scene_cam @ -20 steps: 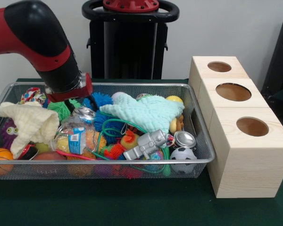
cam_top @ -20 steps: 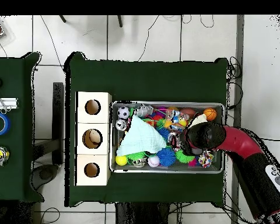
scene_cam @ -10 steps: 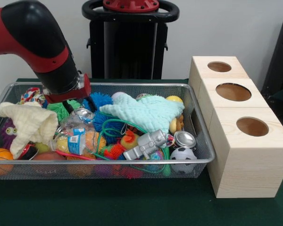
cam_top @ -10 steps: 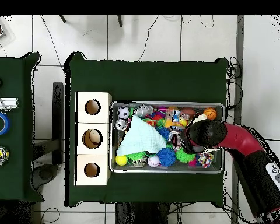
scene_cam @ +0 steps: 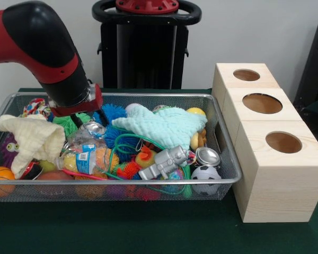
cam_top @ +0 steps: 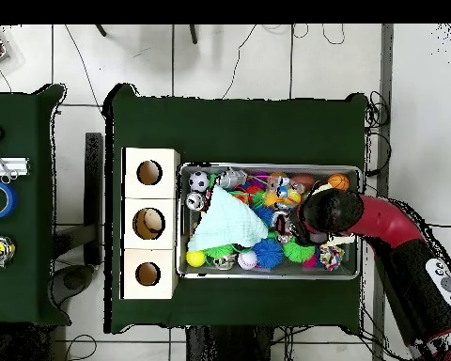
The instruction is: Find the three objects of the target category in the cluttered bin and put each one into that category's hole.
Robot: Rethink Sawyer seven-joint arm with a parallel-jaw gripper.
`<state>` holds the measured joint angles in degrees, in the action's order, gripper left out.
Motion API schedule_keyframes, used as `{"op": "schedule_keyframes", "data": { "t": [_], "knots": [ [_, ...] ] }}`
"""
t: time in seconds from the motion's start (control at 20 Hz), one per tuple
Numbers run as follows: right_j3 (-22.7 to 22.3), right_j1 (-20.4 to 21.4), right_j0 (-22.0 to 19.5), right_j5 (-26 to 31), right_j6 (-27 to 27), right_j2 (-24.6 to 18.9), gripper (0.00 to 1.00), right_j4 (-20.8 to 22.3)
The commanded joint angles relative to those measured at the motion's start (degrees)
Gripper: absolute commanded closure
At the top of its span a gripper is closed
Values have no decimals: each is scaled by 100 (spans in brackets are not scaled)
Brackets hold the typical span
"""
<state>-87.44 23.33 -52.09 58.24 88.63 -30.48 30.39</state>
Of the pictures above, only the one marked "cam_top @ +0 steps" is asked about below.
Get wooden box with three holes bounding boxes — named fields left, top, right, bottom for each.
left=120, top=147, right=181, bottom=301

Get blue spiky ball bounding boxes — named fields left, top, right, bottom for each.
left=252, top=238, right=286, bottom=270

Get green spiky ball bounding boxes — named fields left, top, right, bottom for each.
left=283, top=240, right=316, bottom=264

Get white baseball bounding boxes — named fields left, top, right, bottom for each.
left=237, top=250, right=259, bottom=271

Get mint green cloth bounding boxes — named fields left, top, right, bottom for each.
left=187, top=185, right=270, bottom=253

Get cream yellow cloth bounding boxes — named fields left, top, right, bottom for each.
left=313, top=182, right=357, bottom=247

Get silver robot toy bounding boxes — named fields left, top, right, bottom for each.
left=216, top=167, right=248, bottom=191

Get orange basketball toy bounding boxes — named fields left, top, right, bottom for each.
left=327, top=173, right=350, bottom=191

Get crushed silver can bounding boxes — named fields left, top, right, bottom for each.
left=184, top=191, right=207, bottom=212

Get black and white soccer ball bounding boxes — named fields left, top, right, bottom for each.
left=188, top=171, right=210, bottom=194

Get yellow ball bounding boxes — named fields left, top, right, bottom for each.
left=185, top=250, right=207, bottom=269

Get dark green table cloth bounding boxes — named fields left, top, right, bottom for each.
left=0, top=83, right=71, bottom=326
left=102, top=83, right=369, bottom=335

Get blue tape roll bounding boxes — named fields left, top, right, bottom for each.
left=0, top=180, right=19, bottom=220

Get silver scissors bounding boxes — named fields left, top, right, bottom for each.
left=0, top=137, right=19, bottom=184

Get shallow wire mesh bin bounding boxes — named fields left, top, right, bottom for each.
left=177, top=162, right=363, bottom=281

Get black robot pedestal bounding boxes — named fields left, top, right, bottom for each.
left=185, top=324, right=275, bottom=361

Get black cable bundle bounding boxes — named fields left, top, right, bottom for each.
left=363, top=89, right=394, bottom=178

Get aluminium rail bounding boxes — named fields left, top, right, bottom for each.
left=0, top=156, right=31, bottom=177

